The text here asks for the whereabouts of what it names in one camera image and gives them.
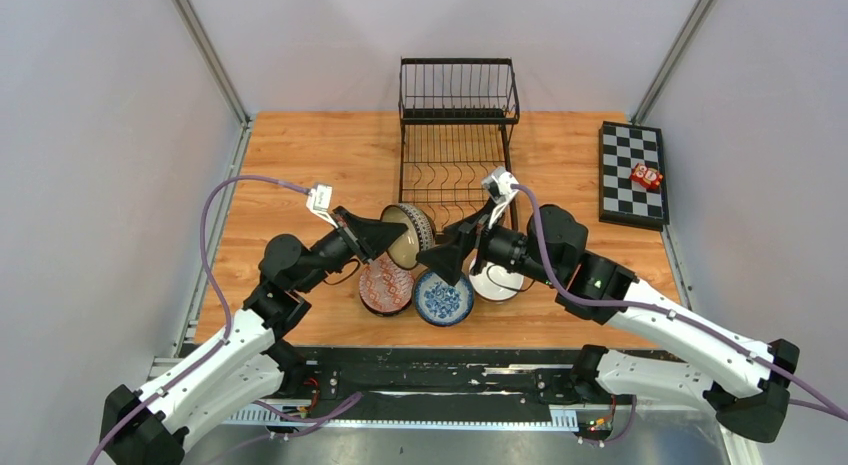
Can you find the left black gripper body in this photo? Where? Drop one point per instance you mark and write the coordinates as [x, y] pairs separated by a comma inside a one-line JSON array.
[[341, 244]]

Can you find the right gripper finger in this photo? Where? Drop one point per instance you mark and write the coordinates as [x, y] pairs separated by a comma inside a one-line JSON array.
[[446, 260], [469, 230]]

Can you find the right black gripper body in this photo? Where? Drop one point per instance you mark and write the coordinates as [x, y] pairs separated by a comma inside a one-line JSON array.
[[503, 246]]

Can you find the white orange bowl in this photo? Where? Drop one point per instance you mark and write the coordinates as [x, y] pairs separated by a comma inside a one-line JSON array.
[[495, 284]]

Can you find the black cream patterned bowl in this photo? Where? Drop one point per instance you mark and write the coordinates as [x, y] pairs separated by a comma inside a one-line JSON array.
[[419, 235]]

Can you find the blue floral bowl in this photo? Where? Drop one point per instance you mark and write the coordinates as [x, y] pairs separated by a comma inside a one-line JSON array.
[[441, 304]]

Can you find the black wire dish rack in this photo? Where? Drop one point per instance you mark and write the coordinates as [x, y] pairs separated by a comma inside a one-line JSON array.
[[456, 120]]

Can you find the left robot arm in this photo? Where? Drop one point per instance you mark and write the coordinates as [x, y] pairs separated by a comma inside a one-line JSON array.
[[248, 359]]

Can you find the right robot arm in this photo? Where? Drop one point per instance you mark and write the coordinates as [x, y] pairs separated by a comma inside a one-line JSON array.
[[743, 382]]

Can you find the red patterned bowl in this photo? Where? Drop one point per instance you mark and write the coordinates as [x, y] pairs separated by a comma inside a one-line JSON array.
[[384, 288]]

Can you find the black white checkerboard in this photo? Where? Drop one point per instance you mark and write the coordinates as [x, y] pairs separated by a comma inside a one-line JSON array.
[[632, 188]]

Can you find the small red toy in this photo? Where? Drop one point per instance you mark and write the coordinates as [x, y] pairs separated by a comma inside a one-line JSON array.
[[649, 178]]

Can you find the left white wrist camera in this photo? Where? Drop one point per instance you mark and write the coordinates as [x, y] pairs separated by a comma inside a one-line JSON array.
[[318, 202]]

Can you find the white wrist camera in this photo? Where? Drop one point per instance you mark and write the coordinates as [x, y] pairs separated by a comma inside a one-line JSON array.
[[500, 186], [318, 202]]

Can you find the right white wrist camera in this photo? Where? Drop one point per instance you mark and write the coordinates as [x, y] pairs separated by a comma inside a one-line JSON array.
[[500, 186]]

